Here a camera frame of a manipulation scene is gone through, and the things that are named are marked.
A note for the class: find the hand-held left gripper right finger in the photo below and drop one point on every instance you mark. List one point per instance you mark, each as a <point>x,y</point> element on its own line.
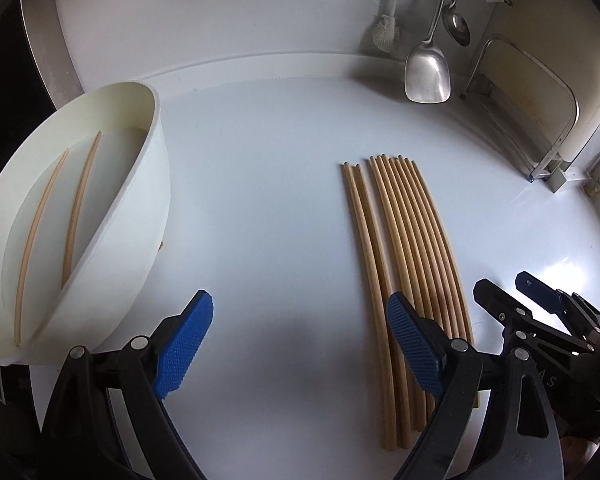
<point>415,345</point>

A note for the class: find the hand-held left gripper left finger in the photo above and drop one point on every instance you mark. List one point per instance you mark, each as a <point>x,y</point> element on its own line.
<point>185,345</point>

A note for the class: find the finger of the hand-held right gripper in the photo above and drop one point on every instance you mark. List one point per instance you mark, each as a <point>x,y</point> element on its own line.
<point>500,307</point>
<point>537,287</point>

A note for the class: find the row of wooden chopsticks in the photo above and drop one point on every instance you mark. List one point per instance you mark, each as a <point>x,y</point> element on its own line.
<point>415,240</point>

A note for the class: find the white oval plastic container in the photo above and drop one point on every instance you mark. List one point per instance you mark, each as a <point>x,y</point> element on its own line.
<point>130,240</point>

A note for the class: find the wooden chopstick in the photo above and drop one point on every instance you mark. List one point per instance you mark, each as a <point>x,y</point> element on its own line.
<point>31,240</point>
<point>77,208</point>

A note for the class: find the cream cutting board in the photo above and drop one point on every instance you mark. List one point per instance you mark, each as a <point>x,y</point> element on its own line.
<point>530,75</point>

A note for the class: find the metal spatula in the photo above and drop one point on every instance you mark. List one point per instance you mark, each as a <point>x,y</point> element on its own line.
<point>426,77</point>

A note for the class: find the metal ladle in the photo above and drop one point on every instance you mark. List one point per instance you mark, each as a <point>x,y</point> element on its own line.
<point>457,27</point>

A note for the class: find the white dish brush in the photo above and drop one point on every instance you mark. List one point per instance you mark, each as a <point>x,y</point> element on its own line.
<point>386,30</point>

